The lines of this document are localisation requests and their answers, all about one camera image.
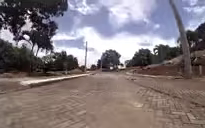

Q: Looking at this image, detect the round dark tree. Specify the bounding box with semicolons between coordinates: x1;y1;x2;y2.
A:
99;49;122;70

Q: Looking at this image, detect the pale utility pole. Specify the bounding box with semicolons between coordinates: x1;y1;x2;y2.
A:
84;40;89;73

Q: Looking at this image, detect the grey-brown brick paved road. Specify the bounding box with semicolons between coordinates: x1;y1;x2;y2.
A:
0;71;205;128

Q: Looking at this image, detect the pale concrete kerb strip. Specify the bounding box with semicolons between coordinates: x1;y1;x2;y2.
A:
19;72;91;88

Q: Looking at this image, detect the row of trees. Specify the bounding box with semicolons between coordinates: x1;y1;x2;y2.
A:
124;18;205;68

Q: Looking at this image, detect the red earth embankment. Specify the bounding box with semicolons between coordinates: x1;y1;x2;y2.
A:
129;46;205;78

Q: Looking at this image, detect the large dark tree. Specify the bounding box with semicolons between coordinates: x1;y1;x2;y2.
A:
0;0;69;73

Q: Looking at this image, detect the row of dark bushes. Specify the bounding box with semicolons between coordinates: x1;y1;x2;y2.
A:
0;35;80;75

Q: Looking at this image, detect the tall leaning tree trunk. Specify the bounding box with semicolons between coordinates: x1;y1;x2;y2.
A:
169;0;194;79

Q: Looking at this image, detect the bare dirt verge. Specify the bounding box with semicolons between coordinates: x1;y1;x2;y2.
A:
0;69;88;97

